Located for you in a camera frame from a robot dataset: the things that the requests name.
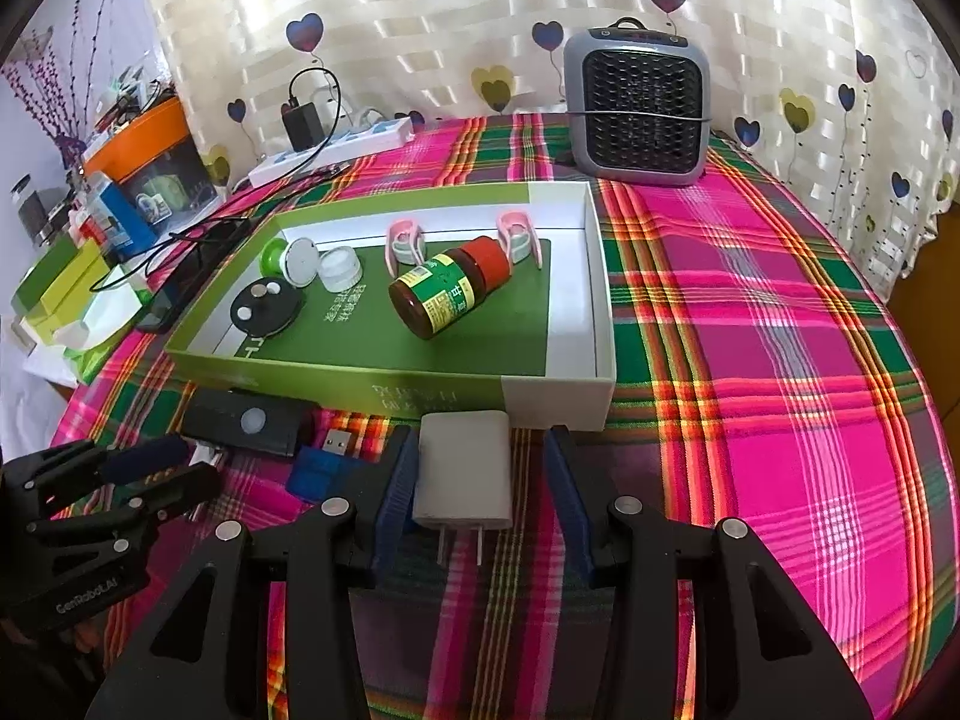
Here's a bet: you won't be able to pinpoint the white charger plug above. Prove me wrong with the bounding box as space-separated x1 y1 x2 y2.
412 411 515 565

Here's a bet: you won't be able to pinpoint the purple flower stems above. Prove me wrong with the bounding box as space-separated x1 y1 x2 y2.
4 0 121 158

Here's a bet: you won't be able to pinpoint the black round disc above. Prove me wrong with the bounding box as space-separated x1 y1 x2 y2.
230 279 302 337

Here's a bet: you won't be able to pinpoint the glass jar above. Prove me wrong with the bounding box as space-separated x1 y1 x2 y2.
11 176 68 245

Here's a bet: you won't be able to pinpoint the blue carton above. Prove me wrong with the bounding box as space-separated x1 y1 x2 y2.
86 180 155 256

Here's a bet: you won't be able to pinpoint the black cable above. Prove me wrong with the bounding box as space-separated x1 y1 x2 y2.
90 66 344 293

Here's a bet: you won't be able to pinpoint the brown bottle with red cap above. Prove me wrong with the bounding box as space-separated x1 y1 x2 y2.
388 236 511 342

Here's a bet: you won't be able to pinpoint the plaid tablecloth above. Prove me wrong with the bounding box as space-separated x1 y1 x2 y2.
52 111 953 720

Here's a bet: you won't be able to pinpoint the storage box with orange lid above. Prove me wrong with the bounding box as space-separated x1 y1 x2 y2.
82 97 226 218

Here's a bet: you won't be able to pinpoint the green cardboard box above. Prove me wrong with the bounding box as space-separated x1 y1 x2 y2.
163 180 617 432

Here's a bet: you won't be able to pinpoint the black power adapter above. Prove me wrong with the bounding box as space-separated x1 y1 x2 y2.
283 101 325 151

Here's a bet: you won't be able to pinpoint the green and white cap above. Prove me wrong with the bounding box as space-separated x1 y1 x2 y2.
259 236 320 287

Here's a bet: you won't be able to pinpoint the grey fan heater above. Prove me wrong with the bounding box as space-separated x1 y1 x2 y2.
562 19 712 187

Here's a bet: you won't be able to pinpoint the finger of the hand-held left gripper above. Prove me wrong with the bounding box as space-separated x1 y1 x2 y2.
124 463 224 522
96 435 190 485

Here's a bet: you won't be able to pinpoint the blue usb drive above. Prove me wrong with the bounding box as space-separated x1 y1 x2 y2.
289 429 357 500

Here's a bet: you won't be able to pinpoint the black phone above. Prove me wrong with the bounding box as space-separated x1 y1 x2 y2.
135 221 260 335

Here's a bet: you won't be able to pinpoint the green tissue pack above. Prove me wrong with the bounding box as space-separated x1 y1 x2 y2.
64 281 151 383

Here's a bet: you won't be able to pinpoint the wooden door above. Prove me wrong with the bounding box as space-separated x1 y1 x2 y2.
885 199 960 305

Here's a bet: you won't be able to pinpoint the white round bottle cap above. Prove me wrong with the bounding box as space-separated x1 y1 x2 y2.
319 246 361 290

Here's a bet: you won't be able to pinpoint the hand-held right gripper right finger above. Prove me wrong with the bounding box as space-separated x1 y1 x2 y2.
546 426 875 720

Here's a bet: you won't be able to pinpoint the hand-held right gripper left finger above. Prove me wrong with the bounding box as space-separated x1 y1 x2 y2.
86 426 418 720

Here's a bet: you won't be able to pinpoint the heart print curtain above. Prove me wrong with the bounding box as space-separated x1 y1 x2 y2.
142 0 960 293

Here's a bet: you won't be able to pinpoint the yellow-green box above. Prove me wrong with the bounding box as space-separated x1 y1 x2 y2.
11 240 113 346

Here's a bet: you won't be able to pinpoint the black sensor device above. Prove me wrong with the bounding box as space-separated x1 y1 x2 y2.
182 388 316 458

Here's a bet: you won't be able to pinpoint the pink clip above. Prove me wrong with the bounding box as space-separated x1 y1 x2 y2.
385 216 427 269
496 210 542 267

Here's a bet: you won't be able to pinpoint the white power strip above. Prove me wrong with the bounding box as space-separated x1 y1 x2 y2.
247 114 415 188

